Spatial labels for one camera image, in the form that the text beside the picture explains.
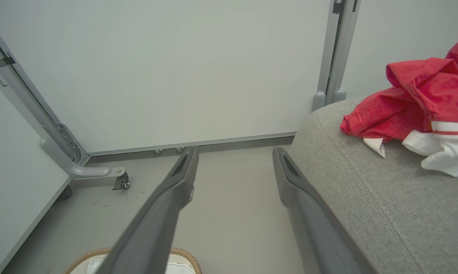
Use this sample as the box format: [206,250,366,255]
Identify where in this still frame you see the grey slanted partition post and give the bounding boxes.
[0,15,91,166]

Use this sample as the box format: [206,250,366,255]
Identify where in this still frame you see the red garment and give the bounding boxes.
[340,31,458,178]

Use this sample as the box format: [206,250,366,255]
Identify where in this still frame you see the grey fabric sofa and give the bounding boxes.
[289,97,458,274]

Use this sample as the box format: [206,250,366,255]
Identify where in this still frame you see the grey upright partition post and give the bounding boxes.
[311,0,346,113]
[326,0,362,105]

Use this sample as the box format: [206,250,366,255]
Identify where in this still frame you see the white wicker-rimmed laundry basket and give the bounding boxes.
[64,247,203,274]

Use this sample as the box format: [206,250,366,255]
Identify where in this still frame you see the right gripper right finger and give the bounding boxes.
[273,147,376,274]

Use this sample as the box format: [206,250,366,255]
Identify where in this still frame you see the grey curved partition foot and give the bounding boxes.
[39,138,126,180]

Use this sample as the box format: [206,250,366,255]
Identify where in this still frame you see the grey partition bottom rail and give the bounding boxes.
[86,131,298,157]

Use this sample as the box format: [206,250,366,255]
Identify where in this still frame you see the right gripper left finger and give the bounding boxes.
[94,146,199,274]

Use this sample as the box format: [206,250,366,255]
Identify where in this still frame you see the black caster wheel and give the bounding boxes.
[112,172,131,191]

